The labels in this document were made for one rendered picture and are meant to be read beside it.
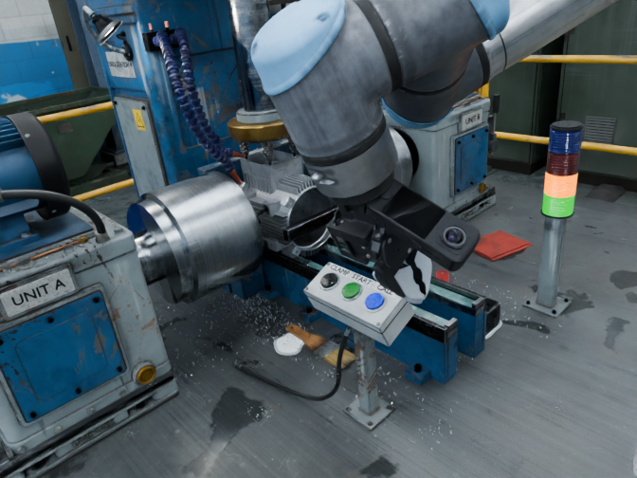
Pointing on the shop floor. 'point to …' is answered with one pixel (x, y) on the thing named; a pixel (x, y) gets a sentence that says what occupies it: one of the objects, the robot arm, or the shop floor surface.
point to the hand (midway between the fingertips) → (423, 296)
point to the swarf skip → (76, 135)
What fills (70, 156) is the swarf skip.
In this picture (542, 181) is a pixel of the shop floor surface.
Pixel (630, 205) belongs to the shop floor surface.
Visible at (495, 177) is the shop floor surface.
